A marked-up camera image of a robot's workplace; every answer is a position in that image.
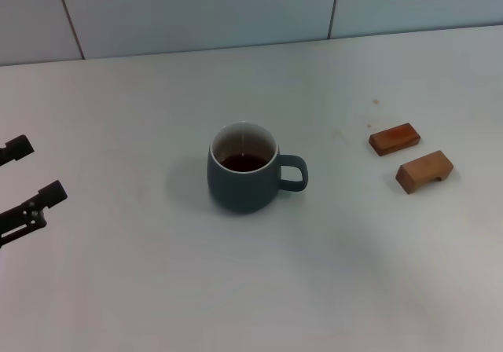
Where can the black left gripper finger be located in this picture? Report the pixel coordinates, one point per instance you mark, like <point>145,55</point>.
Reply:
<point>17,147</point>
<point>49,195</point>

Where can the grey ceramic mug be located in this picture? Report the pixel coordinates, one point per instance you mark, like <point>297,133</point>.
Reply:
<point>243,187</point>

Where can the flat reddish wooden block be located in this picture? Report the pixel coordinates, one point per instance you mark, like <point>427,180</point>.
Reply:
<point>395,139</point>

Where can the light notched wooden block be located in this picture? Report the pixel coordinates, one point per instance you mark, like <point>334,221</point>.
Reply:
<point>422,171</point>

